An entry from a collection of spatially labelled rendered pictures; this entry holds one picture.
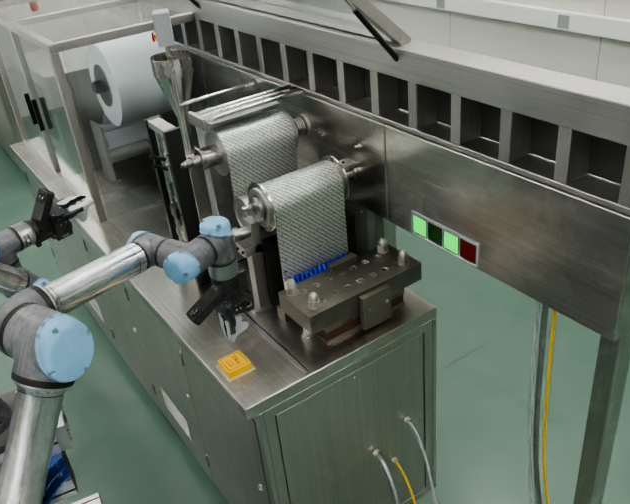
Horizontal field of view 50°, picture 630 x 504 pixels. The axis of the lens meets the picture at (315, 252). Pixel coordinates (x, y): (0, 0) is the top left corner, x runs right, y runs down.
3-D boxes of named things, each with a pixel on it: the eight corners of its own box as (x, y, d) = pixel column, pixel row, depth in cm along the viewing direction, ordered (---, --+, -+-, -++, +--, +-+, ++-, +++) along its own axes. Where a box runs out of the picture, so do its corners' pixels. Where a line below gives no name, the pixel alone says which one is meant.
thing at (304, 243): (283, 282, 197) (275, 227, 187) (347, 252, 207) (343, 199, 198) (284, 282, 196) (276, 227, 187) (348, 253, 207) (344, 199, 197)
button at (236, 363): (218, 366, 186) (216, 360, 185) (240, 356, 189) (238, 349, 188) (230, 380, 181) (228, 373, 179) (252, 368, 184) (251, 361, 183)
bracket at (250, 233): (246, 309, 208) (230, 222, 192) (264, 300, 211) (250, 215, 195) (254, 316, 204) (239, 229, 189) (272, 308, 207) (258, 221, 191)
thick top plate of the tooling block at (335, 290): (280, 309, 194) (277, 291, 191) (387, 258, 212) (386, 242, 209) (311, 335, 183) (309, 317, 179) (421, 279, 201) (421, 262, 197)
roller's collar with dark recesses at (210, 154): (196, 166, 204) (192, 147, 201) (213, 160, 207) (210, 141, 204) (205, 173, 200) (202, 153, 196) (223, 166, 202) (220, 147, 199)
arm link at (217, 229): (189, 226, 161) (212, 210, 167) (197, 264, 167) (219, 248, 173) (214, 233, 157) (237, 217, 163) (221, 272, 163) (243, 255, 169)
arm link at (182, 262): (154, 279, 160) (186, 257, 168) (189, 291, 155) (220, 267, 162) (147, 251, 156) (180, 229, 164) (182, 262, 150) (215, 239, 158)
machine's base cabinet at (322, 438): (62, 284, 402) (16, 150, 357) (161, 246, 431) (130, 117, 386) (291, 609, 218) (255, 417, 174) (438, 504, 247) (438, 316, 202)
